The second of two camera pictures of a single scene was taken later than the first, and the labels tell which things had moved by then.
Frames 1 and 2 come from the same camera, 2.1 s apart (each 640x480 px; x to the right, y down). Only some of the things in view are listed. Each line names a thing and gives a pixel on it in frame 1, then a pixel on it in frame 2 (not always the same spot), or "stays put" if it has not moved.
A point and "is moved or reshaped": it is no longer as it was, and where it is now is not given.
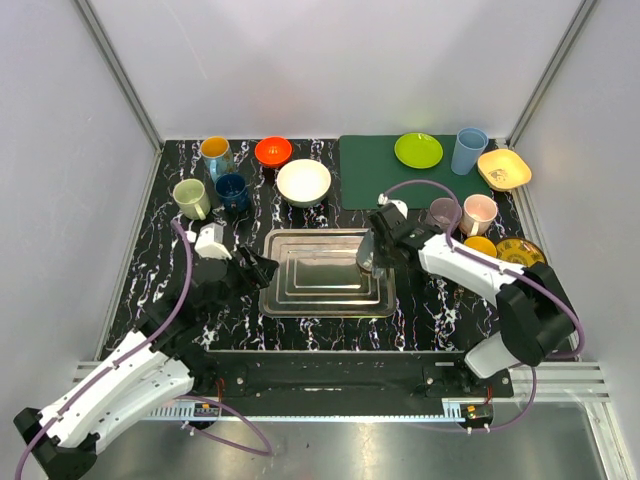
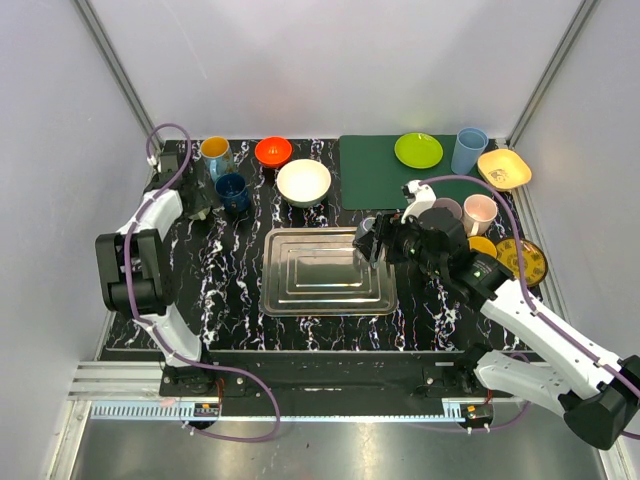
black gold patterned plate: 519,251 stays put
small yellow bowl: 481,244 stays put
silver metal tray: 319,276 stays put
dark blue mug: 232,189 stays put
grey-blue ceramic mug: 365,251 is moved or reshaped
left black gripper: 247,265 to 198,201
